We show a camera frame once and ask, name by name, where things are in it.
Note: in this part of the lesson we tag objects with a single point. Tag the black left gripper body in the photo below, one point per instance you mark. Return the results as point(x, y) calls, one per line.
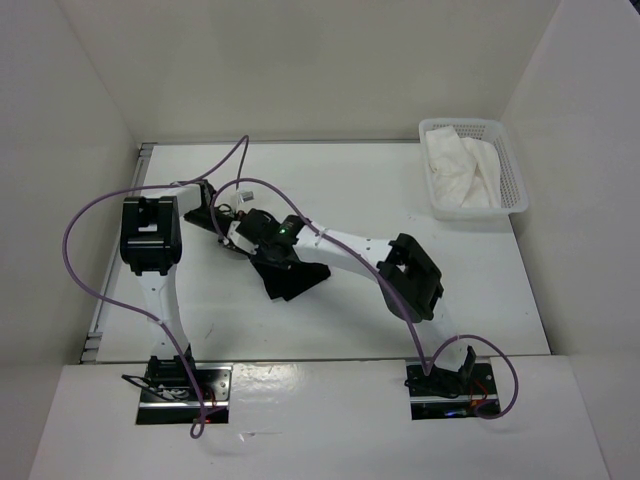
point(225, 229)

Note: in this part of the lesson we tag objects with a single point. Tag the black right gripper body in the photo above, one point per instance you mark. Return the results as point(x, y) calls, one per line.
point(262, 256)

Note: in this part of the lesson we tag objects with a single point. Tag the black skirt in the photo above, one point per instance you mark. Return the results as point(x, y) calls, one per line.
point(288, 281)

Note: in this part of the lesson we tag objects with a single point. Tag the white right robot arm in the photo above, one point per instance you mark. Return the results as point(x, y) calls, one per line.
point(297, 254)

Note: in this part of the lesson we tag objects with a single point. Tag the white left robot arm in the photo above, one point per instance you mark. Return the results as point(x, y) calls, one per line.
point(151, 245)

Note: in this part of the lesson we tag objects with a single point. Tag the white skirt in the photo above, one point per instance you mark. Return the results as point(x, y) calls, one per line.
point(465, 172)

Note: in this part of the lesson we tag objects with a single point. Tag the white perforated plastic basket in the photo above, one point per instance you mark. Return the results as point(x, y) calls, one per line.
point(513, 193)

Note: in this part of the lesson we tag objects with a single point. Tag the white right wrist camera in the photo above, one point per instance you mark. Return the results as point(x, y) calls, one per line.
point(234, 240)

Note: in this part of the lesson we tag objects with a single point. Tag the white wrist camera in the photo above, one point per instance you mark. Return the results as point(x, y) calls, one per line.
point(243, 197)
point(234, 240)

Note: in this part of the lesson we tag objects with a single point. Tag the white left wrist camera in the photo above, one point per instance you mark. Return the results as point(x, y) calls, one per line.
point(243, 197)

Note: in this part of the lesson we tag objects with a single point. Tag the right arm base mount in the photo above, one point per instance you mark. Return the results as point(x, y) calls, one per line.
point(441, 396)

